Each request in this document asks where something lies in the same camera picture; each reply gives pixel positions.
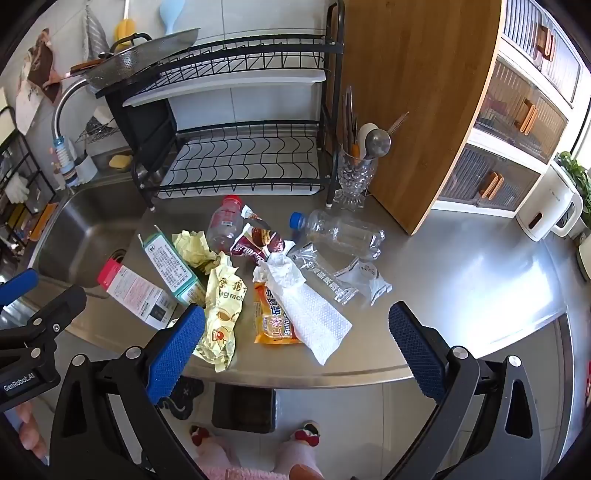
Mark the orange snack packet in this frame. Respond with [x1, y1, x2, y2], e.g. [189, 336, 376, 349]
[253, 282, 301, 346]

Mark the person's right slipper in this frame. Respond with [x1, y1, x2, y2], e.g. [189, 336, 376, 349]
[288, 421, 320, 448]

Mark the white glove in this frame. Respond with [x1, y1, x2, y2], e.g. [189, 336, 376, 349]
[4, 173, 31, 204]

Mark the bamboo cutting board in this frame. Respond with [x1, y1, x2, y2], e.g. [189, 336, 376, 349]
[339, 0, 504, 236]

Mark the dark red snack wrapper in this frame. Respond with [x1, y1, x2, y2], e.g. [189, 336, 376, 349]
[229, 204, 287, 265]

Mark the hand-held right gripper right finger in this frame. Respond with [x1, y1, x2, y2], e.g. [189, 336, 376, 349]
[383, 301, 546, 480]

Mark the person's left hand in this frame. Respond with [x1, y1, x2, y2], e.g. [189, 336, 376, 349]
[9, 399, 49, 464]

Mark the yellow snack wrapper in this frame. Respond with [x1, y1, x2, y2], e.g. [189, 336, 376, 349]
[191, 253, 247, 374]

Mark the red cap plastic bottle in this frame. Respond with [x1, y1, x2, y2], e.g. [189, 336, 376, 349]
[206, 194, 245, 252]

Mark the white electric kettle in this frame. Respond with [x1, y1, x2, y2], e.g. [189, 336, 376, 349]
[516, 161, 585, 241]

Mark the steel sink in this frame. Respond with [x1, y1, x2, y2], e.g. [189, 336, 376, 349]
[37, 185, 148, 296]

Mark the white paper towel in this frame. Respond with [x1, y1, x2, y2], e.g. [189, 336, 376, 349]
[252, 253, 352, 366]

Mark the yellow dish brush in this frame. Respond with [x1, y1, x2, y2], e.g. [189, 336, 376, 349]
[113, 0, 139, 51]

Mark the thin bottle brush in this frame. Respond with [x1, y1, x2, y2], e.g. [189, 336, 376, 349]
[388, 111, 410, 137]

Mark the white tote bag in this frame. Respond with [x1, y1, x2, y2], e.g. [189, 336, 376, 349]
[16, 83, 47, 134]

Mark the red white cardboard box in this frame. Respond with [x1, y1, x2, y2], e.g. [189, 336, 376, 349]
[97, 257, 178, 329]

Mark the black dish rack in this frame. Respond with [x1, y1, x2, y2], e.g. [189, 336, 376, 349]
[95, 0, 347, 210]

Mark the person's leg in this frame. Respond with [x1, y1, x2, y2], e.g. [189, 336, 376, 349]
[198, 436, 278, 480]
[274, 438, 319, 476]

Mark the dark metal utensil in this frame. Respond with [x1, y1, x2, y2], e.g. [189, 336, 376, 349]
[342, 85, 358, 148]

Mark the white board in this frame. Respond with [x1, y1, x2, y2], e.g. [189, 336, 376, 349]
[0, 106, 19, 144]

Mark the wire corner basket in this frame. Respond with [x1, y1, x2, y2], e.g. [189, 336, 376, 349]
[76, 107, 121, 141]

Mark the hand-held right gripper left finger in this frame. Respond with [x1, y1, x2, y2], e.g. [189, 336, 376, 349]
[48, 304, 218, 480]

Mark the white storage cabinet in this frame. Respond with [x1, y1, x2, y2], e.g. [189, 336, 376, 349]
[436, 0, 583, 219]

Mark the small clear plastic packet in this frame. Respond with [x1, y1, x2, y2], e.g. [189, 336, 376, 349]
[333, 258, 393, 308]

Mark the brown hanging cloth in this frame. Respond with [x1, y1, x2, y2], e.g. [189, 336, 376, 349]
[28, 28, 63, 100]

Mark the person's left leg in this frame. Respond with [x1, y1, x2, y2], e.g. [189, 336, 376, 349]
[198, 436, 278, 480]

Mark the person's right hand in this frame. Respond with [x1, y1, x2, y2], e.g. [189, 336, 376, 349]
[288, 463, 324, 480]

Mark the metal ladle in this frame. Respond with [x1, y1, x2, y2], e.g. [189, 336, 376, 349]
[367, 129, 392, 160]

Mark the yellow paper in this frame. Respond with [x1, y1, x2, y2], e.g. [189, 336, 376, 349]
[172, 230, 218, 268]

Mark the light blue rice paddle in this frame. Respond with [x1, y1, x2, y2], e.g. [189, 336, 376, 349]
[159, 0, 183, 35]

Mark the black cloud floor mat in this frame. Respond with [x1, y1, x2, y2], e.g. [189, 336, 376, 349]
[157, 375, 205, 421]

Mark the blue cap clear plastic bottle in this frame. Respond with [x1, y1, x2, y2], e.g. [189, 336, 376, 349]
[289, 209, 386, 260]

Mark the metal faucet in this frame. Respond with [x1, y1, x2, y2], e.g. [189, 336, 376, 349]
[51, 76, 100, 186]

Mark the green potted plant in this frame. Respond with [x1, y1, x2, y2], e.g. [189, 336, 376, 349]
[554, 151, 591, 241]

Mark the glass utensil holder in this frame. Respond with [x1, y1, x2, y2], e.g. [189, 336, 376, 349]
[333, 143, 376, 212]

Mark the person's right leg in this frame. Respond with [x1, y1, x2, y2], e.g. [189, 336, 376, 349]
[274, 438, 319, 476]

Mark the long clear plastic bag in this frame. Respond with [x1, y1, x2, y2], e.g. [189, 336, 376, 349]
[286, 242, 358, 305]

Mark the white toothbrush holder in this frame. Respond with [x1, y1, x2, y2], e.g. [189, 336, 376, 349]
[75, 154, 99, 183]

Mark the black trash bin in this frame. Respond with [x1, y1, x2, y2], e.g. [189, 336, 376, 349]
[211, 383, 277, 433]

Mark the white spoon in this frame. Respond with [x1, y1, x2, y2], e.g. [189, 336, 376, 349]
[356, 122, 379, 158]

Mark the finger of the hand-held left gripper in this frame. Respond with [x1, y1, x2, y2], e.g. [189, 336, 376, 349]
[0, 268, 40, 308]
[0, 286, 88, 352]

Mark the orange cloth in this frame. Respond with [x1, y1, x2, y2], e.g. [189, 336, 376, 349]
[28, 203, 58, 241]

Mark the black wire shelf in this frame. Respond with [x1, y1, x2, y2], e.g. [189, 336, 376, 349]
[0, 106, 61, 241]

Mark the green paper carton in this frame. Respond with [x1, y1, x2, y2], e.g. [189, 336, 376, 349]
[139, 224, 207, 308]

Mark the grey hanging towel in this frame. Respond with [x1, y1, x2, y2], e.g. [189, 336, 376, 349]
[83, 0, 112, 56]

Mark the metal colander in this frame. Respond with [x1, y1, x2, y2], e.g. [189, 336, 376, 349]
[70, 28, 201, 90]

